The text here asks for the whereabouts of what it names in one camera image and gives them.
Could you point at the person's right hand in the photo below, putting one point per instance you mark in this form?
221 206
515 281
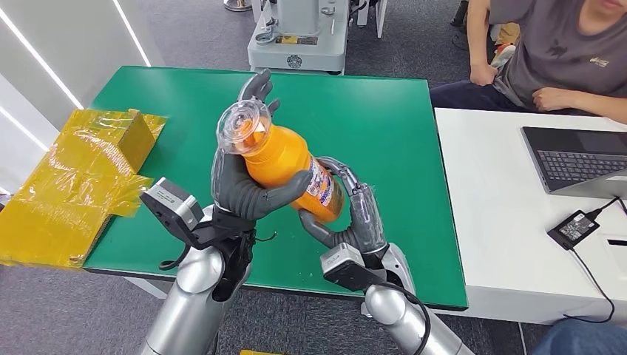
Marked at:
484 75

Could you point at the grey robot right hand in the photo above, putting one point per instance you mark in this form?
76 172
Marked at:
367 220

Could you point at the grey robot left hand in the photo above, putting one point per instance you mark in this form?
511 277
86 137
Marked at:
245 196

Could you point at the person's left hand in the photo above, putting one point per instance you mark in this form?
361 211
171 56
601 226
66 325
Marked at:
549 99

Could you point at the orange detergent bottle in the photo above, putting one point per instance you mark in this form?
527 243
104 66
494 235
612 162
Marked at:
284 157

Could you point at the person's right forearm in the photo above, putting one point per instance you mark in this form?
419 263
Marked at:
477 34

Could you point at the person's left forearm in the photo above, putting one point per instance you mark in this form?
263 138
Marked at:
597 105

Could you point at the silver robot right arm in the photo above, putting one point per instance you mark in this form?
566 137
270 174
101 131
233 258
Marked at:
397 313

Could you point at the person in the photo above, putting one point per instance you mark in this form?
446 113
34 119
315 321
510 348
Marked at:
563 49

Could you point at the dark grey laptop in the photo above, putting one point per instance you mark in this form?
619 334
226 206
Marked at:
573 161

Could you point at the white desk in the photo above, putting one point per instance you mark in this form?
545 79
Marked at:
490 196

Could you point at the white panel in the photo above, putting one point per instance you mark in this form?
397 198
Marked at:
379 17

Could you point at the black power adapter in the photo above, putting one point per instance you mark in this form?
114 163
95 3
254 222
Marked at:
574 230

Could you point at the white machine with column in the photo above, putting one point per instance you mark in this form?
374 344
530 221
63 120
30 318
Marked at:
294 54

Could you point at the yellow flat item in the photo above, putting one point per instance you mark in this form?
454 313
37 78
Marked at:
262 353

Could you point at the yellow taped cardboard box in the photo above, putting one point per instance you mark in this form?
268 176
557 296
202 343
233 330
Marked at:
73 196

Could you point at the round metal stand base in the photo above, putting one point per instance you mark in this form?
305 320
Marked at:
237 5

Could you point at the person's leg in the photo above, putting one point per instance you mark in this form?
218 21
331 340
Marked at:
583 339

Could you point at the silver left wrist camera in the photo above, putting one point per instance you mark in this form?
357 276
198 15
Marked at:
171 203

